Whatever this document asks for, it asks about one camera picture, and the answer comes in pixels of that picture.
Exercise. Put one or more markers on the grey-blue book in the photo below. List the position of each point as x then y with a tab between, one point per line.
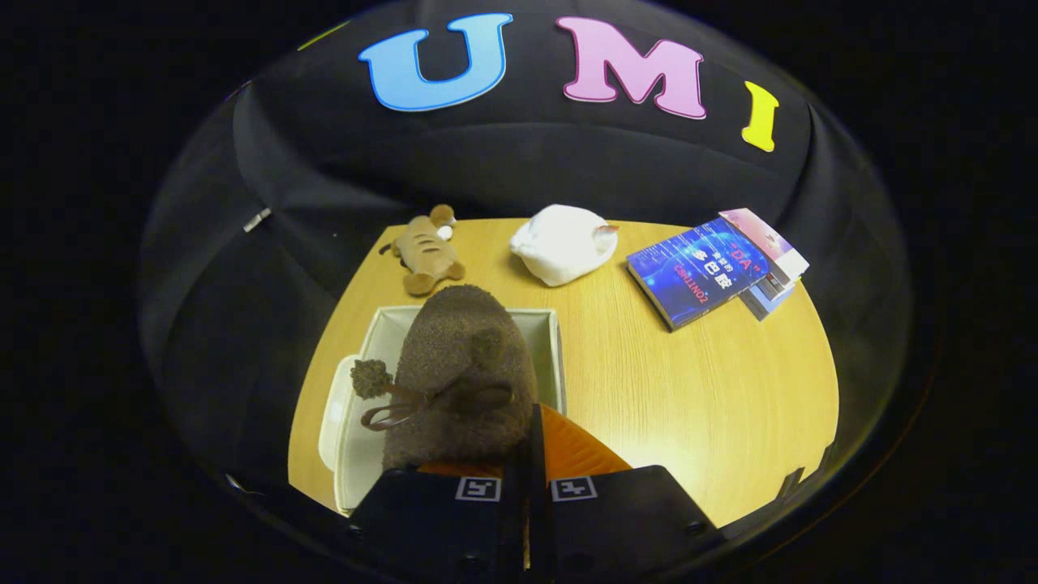
770	298

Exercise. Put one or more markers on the pink and white book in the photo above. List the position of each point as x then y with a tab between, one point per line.
770	239

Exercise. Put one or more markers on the white clip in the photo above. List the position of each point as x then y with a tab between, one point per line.
257	219

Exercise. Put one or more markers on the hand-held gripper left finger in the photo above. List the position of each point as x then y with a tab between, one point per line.
430	527

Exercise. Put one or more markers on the brown fuzzy shoe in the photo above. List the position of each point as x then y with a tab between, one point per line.
462	349

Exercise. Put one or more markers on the black backdrop cloth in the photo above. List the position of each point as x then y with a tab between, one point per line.
486	162

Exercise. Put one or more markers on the blue book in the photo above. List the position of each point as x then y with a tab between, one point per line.
697	272

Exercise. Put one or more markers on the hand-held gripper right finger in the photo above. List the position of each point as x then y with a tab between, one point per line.
539	495

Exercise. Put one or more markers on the brown striped plush toy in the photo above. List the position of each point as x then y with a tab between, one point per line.
426	251

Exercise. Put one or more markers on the white plush toy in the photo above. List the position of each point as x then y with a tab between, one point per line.
559	243

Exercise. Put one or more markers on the fabric storage box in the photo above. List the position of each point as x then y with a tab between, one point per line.
357	470

